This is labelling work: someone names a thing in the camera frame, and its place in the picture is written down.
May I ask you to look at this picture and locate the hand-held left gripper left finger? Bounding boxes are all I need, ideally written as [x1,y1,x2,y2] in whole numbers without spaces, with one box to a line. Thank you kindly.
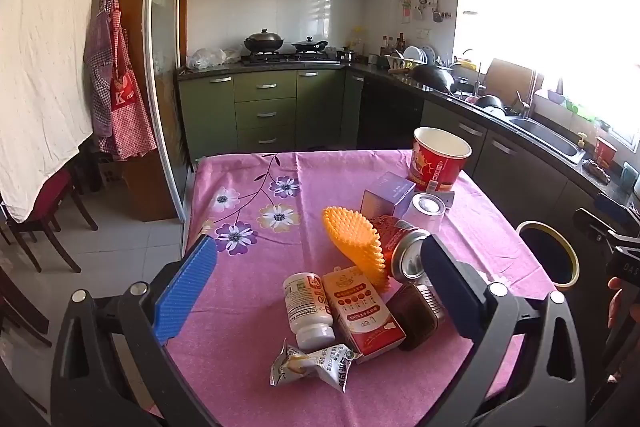
[50,234,221,427]

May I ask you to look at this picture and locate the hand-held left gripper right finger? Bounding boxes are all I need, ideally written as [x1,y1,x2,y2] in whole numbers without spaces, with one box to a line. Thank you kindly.
[415,234,588,427]

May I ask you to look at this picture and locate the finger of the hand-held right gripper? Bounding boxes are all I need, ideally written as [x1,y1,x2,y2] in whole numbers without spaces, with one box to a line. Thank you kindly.
[595,194,640,228]
[572,207,623,253]

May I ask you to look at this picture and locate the yellow-rimmed trash bin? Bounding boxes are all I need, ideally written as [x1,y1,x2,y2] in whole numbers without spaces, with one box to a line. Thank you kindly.
[515,221,581,290]

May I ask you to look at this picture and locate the brown plastic tray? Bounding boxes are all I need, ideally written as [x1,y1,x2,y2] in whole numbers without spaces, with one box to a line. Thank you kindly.
[386,281,446,352]

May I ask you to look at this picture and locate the red soda can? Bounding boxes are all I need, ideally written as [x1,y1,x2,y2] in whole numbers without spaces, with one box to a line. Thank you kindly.
[370,214,433,284]

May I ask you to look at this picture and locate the red white milk carton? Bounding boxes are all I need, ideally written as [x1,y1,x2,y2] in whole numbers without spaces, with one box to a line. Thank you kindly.
[321,266,407,364]

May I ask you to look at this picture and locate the purple cardboard box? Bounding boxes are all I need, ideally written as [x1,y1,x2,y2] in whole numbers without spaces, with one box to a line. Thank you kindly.
[360,172,418,219]

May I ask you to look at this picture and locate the orange spiky foam mat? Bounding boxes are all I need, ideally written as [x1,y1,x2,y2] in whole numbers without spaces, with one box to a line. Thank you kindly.
[321,206,392,293]

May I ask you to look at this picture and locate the red paper cup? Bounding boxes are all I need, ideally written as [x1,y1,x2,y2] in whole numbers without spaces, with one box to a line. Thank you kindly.
[406,127,472,192]

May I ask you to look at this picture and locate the white pill bottle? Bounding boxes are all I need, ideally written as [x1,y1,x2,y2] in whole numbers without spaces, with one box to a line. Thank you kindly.
[283,273,336,350]

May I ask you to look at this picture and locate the silver snack wrapper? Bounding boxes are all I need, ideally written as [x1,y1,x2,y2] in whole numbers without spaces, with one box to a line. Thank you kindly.
[270,339,363,392]

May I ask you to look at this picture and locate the person's right hand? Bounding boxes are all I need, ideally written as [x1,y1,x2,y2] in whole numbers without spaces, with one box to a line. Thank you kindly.
[607,276,628,329]

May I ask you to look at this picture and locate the pink floral tablecloth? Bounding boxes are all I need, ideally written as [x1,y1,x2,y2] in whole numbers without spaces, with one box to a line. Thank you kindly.
[167,149,558,427]

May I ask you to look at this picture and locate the steel sink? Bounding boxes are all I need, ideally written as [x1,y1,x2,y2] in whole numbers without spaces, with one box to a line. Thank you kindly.
[507,117,586,162]

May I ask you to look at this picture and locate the dark base cabinets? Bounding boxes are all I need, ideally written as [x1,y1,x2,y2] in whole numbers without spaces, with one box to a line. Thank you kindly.
[420,99,631,298]

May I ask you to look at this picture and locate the steel faucet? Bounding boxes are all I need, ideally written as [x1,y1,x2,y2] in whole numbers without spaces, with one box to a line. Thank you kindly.
[515,69,543,120]

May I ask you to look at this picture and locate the black pot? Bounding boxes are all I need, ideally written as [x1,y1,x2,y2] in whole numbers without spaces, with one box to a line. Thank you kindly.
[472,94,507,118]

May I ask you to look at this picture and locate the dark wooden chair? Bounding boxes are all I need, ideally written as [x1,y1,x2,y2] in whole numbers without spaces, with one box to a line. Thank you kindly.
[0,167,98,273]

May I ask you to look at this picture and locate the wooden cutting board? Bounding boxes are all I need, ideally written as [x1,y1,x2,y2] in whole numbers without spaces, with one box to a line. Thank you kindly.
[485,58,537,108]

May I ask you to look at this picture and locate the red checked apron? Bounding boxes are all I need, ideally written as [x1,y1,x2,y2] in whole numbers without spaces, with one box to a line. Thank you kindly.
[97,0,158,162]

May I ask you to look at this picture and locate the green base cabinets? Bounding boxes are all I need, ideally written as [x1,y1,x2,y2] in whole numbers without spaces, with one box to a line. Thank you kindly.
[177,68,366,160]

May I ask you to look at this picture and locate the large black wok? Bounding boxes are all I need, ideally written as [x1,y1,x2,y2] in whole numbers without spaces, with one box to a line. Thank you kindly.
[407,63,456,92]

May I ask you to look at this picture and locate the dish rack with plates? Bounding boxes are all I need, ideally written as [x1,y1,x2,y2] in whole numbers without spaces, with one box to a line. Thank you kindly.
[385,44,441,70]

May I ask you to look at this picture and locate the crumpled plastic bag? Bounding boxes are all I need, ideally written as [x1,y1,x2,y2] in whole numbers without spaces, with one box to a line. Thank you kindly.
[186,48,243,70]

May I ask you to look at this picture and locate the sliding glass door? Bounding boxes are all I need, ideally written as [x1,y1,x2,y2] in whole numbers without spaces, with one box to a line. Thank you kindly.
[142,0,188,220]

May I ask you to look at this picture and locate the condiment bottles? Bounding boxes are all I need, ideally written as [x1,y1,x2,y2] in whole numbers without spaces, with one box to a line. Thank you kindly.
[380,32,407,56]

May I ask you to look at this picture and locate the purple checked apron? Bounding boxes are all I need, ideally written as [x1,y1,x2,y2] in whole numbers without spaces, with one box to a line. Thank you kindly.
[83,0,123,140]

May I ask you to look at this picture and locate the gas stove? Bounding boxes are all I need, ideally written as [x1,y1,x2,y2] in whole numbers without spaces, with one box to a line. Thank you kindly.
[241,51,341,66]

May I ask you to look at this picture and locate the black lidded wok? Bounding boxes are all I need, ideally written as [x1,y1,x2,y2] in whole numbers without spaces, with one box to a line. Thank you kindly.
[244,28,285,54]

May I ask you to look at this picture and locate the hanging kitchen utensils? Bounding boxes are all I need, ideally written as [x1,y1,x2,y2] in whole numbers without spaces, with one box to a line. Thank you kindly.
[400,0,451,24]

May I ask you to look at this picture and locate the black lidded frying pan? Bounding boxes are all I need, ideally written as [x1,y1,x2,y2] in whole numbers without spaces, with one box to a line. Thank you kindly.
[291,36,329,52]

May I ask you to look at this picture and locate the white hanging cloth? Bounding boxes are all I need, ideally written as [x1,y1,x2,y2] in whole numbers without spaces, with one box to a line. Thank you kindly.
[0,0,118,224]

